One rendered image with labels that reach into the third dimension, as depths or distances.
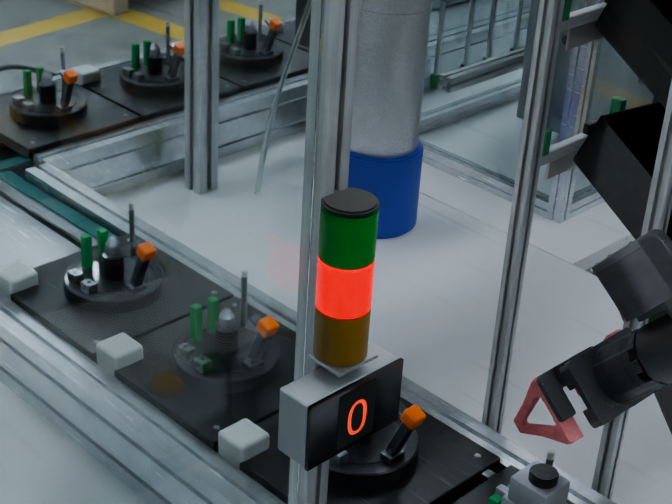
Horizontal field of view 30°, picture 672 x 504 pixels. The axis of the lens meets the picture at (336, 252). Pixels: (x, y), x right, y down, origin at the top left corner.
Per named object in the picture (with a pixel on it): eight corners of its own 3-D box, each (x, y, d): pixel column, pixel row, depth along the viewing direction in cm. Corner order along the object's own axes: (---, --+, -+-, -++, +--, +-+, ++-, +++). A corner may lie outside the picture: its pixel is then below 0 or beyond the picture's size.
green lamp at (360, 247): (386, 258, 109) (391, 208, 107) (346, 276, 106) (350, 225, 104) (346, 236, 112) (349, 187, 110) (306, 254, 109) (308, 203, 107)
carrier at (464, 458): (499, 470, 150) (512, 384, 144) (358, 563, 135) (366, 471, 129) (355, 381, 164) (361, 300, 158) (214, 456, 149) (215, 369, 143)
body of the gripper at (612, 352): (553, 369, 115) (608, 341, 110) (615, 332, 122) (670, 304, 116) (589, 432, 114) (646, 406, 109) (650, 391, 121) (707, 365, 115)
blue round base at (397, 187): (434, 222, 225) (442, 146, 218) (373, 249, 215) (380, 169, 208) (371, 192, 234) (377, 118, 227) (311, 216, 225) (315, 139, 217)
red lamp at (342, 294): (382, 307, 112) (386, 259, 110) (343, 326, 109) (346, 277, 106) (343, 284, 115) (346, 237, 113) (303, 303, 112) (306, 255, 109)
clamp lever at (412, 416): (404, 453, 144) (428, 415, 139) (392, 460, 143) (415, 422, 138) (383, 430, 146) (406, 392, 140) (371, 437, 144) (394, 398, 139)
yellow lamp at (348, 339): (378, 353, 114) (382, 308, 112) (339, 373, 111) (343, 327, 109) (340, 330, 117) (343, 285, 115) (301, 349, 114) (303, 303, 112)
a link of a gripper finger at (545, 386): (485, 403, 120) (548, 371, 113) (530, 377, 125) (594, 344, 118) (520, 466, 119) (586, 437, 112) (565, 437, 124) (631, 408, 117)
